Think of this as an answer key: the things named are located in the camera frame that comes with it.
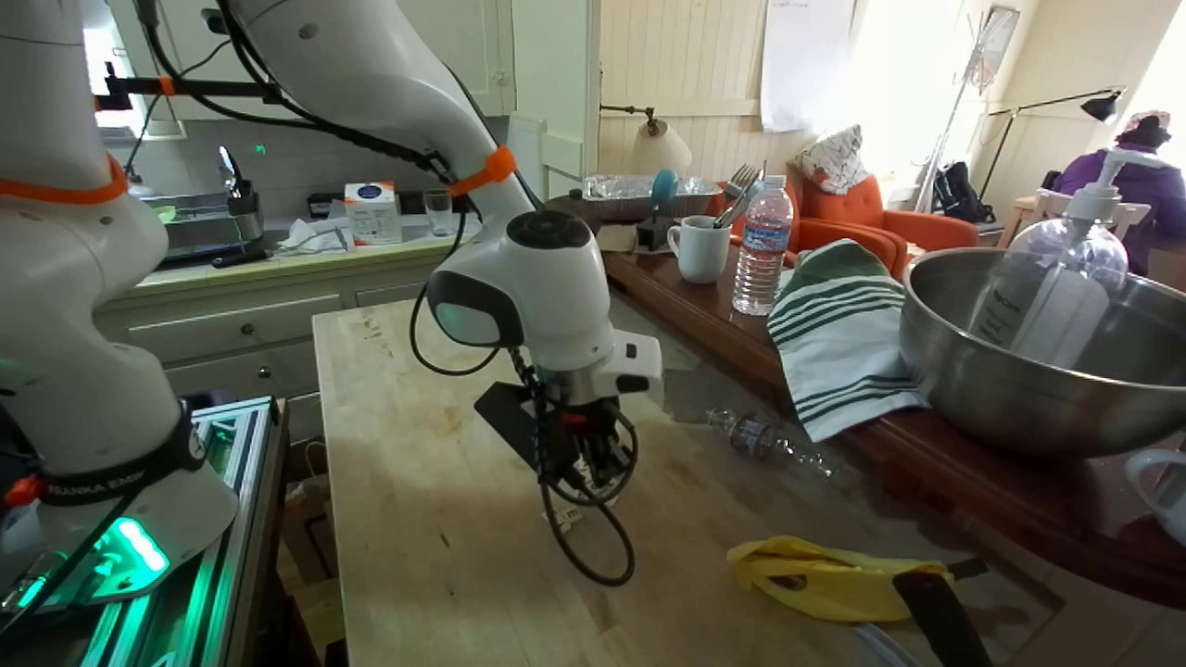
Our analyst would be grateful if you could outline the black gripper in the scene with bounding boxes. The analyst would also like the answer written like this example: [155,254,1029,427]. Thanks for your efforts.
[475,382,639,487]

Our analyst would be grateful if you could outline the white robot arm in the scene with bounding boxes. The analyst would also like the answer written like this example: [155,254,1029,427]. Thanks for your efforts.
[0,0,625,581]

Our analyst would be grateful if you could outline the crumpled clear plastic wrap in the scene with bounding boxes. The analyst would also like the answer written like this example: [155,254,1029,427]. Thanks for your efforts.
[709,411,833,477]

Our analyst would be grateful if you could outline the white ceramic mug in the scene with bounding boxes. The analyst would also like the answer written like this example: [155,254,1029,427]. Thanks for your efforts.
[666,216,730,286]

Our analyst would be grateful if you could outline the green striped white towel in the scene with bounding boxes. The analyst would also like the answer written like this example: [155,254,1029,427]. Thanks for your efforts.
[768,240,924,443]

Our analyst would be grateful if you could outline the clear plastic water bottle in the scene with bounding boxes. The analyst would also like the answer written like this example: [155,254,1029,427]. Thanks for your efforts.
[730,172,795,314]

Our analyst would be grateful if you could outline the small white table lamp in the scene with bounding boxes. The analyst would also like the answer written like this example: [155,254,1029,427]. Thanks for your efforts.
[620,102,693,172]

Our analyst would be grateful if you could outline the orange armchair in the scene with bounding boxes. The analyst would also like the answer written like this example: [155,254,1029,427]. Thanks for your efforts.
[709,164,986,276]

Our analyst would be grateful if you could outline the white kitchen counter cabinet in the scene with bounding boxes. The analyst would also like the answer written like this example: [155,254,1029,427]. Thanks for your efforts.
[95,212,483,397]

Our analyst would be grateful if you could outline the metal dish rack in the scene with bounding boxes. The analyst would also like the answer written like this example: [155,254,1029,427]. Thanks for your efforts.
[147,146,265,265]

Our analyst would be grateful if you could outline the clear pump soap bottle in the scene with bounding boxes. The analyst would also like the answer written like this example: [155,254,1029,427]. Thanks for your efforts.
[968,146,1158,366]

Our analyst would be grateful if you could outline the dark wooden shelf board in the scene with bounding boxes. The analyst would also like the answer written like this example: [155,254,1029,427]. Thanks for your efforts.
[536,193,1186,611]

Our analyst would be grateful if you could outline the large steel mixing bowl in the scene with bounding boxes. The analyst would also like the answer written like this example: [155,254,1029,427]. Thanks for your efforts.
[901,246,1186,459]

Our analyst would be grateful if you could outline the black floor lamp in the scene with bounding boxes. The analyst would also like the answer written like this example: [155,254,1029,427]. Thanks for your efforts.
[978,83,1122,196]

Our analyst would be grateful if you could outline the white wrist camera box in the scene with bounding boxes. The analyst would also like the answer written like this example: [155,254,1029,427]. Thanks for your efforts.
[606,328,665,392]

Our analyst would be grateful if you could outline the yellow handled tool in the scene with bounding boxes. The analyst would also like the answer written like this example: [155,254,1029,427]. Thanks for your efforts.
[726,535,992,667]

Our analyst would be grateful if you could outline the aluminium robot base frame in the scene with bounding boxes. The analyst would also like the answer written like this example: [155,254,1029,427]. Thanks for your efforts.
[0,397,284,667]

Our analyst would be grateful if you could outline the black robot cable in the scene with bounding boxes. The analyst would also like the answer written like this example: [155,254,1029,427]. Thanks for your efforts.
[135,0,644,587]

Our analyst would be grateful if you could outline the black camera mount rod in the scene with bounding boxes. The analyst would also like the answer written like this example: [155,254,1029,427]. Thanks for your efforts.
[92,70,283,109]

